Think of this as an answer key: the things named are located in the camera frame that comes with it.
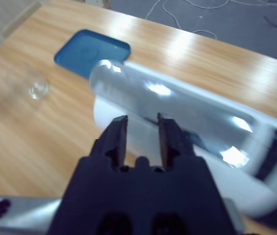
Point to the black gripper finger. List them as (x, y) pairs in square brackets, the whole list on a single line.
[(171, 142), (115, 144)]

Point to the white capsule coffee machine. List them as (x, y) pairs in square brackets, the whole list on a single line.
[(202, 107)]

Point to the clear drinking glass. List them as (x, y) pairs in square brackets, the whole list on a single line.
[(39, 89)]

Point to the teal plastic tray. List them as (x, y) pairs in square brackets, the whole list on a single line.
[(86, 52)]

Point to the wooden crate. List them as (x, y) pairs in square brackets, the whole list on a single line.
[(3, 14)]

